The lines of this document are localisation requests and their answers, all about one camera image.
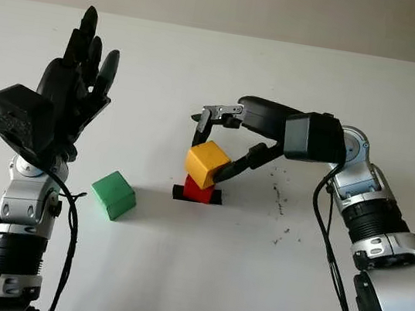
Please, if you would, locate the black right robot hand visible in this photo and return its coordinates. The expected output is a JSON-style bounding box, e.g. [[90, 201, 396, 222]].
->
[[182, 87, 306, 196]]

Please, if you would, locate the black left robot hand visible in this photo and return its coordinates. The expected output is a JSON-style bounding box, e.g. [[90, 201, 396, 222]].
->
[[26, 0, 128, 166]]

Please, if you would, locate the yellow wooden block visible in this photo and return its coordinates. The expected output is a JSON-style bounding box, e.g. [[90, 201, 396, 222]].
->
[[181, 137, 235, 193]]

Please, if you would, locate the red wooden block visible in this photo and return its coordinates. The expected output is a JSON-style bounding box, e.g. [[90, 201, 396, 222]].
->
[[182, 174, 216, 205]]

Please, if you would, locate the green wooden block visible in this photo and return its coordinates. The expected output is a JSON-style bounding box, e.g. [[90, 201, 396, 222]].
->
[[86, 167, 141, 225]]

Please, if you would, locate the black tape strip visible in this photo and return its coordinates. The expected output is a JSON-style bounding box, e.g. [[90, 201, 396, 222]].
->
[[171, 183, 225, 207]]

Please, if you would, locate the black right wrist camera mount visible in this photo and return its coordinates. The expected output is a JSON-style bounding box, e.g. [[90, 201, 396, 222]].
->
[[280, 108, 353, 169]]

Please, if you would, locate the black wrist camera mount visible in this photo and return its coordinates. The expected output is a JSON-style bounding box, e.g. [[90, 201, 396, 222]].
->
[[280, 108, 353, 169], [0, 80, 63, 165]]

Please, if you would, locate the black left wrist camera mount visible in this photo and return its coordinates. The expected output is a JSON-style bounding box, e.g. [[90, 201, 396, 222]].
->
[[0, 80, 63, 165]]

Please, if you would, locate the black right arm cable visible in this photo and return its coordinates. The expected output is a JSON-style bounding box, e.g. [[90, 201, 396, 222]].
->
[[295, 159, 415, 311]]

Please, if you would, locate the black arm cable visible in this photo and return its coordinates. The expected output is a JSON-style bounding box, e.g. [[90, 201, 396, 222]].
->
[[295, 159, 415, 311], [18, 165, 91, 311]]

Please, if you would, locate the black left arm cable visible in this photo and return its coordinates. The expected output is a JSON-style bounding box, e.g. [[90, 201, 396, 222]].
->
[[18, 165, 91, 311]]

